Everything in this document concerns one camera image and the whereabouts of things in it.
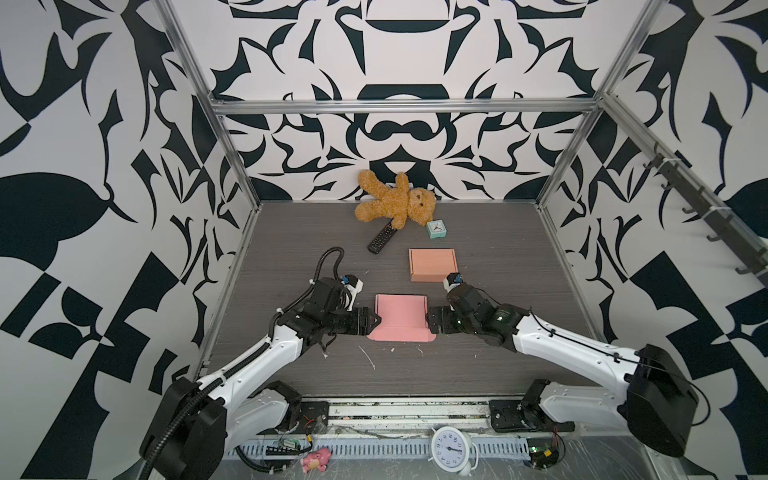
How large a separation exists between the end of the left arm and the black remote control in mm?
319

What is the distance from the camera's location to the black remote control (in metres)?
1.07

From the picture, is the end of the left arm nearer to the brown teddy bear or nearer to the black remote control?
the black remote control

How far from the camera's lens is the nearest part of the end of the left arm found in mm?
609
